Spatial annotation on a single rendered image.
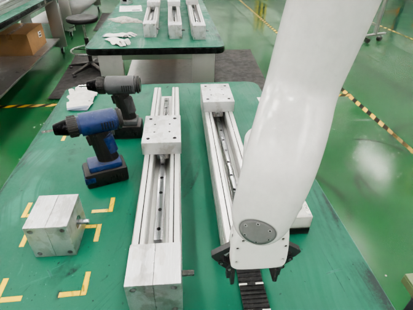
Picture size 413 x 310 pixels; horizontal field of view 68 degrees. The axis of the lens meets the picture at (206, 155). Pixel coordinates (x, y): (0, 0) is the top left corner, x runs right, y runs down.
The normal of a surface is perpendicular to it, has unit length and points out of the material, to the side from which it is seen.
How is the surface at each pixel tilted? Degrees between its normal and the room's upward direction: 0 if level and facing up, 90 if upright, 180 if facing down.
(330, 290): 0
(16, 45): 90
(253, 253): 90
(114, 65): 90
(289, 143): 49
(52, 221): 0
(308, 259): 0
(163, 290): 90
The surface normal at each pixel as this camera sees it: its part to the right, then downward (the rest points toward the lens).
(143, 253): 0.01, -0.82
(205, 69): 0.10, 0.58
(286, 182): -0.11, 0.25
